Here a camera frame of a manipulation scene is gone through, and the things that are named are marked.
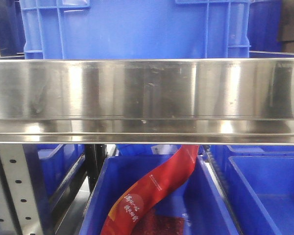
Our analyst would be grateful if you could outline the blue bin lower centre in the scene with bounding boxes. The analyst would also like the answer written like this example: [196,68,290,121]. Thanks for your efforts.
[79,155,238,235]

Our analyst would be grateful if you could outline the blue bin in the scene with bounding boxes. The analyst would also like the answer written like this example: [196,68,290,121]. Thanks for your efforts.
[36,143,86,199]
[79,155,238,235]
[210,145,294,235]

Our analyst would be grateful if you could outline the blue bin lower left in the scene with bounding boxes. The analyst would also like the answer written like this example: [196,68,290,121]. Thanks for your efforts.
[36,143,86,199]

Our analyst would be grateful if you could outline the blue bin lower right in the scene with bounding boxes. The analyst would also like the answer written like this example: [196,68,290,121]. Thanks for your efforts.
[210,145,294,235]

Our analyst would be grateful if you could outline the red snack package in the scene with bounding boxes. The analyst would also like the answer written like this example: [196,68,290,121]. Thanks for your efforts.
[100,145,199,235]

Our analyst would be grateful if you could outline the large blue crate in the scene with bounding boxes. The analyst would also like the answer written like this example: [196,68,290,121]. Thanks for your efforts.
[20,0,250,59]

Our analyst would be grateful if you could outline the stainless steel shelf rail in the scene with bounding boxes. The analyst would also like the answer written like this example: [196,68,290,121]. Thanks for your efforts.
[0,58,294,145]

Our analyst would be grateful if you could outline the perforated steel upright post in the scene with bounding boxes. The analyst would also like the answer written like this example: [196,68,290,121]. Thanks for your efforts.
[0,144,54,235]

